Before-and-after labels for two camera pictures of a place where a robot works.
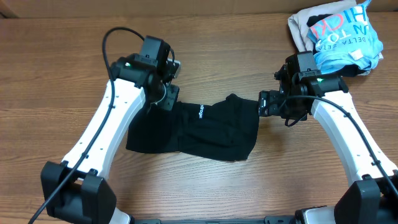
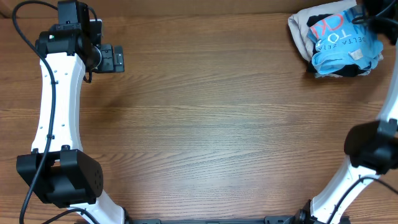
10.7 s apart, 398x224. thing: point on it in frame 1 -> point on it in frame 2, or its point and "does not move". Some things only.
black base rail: x=267 y=220 does not move
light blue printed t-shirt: x=346 y=39 does not move
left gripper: x=168 y=102 -> x=109 y=65
